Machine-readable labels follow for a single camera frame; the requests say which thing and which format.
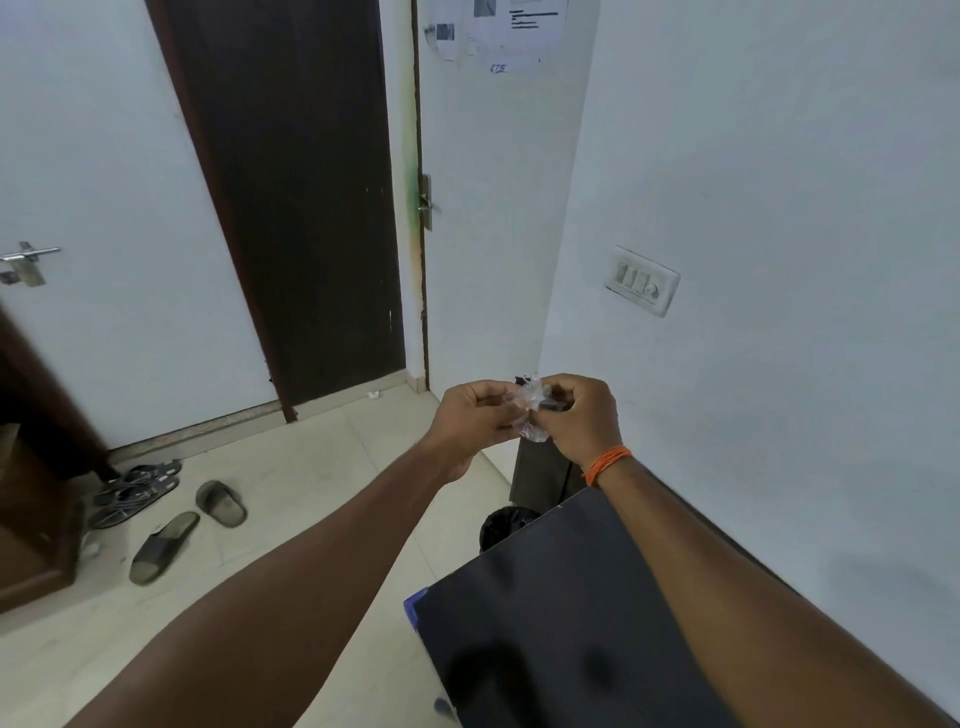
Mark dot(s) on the person's left hand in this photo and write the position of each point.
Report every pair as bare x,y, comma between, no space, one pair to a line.
465,427

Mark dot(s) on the person's right hand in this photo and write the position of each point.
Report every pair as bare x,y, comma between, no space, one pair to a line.
585,424

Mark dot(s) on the person's right fingers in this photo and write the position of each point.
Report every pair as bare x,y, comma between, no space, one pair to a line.
551,401

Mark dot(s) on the person's left fingers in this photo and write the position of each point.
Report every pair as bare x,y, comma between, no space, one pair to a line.
495,401

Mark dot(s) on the clear plastic wrapper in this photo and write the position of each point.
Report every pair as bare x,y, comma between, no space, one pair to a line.
531,409

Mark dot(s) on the person's left forearm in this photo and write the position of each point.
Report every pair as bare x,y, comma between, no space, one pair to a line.
300,600

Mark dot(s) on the person's right forearm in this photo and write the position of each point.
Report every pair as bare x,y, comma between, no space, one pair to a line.
750,600

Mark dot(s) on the dark brown low cabinet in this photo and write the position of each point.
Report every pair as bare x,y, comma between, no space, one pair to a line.
544,472

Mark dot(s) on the orange thread wristband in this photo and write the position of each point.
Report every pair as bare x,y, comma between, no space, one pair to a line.
606,463

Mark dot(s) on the black bin with liner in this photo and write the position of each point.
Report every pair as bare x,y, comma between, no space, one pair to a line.
508,526

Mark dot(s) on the white door with papers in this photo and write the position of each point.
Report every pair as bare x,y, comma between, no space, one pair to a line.
487,187

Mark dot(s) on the black flat-topped appliance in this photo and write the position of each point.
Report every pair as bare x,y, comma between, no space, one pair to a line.
562,622

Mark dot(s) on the blue plastic crate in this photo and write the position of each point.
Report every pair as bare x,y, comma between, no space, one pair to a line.
416,611

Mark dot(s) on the dark brown wooden door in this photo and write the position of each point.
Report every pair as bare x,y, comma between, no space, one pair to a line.
292,195

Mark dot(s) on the grey slide sandal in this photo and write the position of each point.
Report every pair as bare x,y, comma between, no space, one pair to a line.
163,548
221,503

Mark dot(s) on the paper notice with photo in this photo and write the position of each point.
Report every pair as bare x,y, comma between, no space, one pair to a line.
446,34

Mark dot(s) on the paper notice with text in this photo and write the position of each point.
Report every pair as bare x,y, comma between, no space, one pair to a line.
517,30

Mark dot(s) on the white door with latch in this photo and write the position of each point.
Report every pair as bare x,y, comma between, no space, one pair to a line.
112,225

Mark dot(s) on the brown wooden cabinet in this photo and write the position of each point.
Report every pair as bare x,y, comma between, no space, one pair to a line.
37,487

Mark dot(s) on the white wall switch plate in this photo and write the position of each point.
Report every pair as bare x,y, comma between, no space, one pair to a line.
642,280

